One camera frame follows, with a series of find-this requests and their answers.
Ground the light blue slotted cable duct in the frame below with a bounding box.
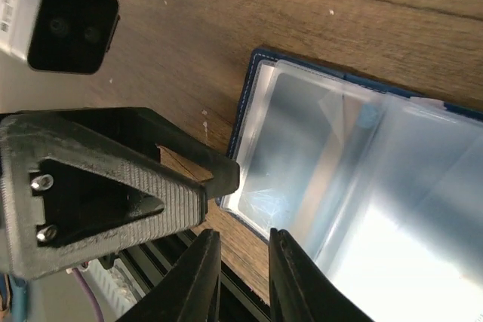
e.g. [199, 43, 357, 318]
[87, 258, 146, 317]

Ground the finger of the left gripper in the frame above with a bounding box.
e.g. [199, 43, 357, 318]
[1, 113, 207, 280]
[14, 107, 240, 198]

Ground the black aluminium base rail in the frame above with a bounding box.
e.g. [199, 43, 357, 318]
[131, 231, 270, 321]

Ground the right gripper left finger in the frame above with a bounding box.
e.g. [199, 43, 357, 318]
[119, 229, 221, 322]

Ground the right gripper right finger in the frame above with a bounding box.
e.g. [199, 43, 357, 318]
[269, 228, 370, 322]

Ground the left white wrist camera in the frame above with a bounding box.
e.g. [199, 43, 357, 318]
[1, 0, 120, 75]

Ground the blue leather card holder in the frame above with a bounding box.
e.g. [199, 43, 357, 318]
[217, 48, 482, 321]

